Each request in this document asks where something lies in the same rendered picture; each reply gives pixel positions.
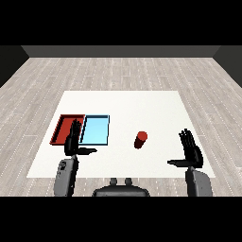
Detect dark grey robot body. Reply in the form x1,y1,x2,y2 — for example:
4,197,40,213
92,178,151,198

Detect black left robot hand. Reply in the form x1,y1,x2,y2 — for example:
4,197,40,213
63,118,98,157

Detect red shallow open box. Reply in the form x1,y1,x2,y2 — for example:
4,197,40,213
49,113,87,147

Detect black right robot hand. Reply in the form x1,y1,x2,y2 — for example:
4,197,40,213
166,128,204,169

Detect light blue shallow open box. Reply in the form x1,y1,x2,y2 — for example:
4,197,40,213
78,114,111,147

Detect red can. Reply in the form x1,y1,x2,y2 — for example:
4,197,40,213
133,130,148,150

